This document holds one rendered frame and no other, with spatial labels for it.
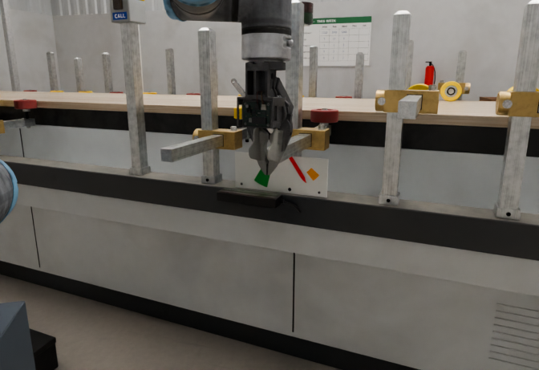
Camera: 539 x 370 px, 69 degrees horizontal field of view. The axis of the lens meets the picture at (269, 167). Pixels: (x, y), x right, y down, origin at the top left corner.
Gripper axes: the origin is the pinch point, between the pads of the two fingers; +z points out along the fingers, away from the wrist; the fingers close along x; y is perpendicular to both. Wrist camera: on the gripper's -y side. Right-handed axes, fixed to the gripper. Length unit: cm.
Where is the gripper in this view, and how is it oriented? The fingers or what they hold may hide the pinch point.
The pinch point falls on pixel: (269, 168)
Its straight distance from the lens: 78.1
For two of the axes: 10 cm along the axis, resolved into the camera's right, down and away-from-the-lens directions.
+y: -3.9, 1.7, -9.1
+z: -0.1, 9.8, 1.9
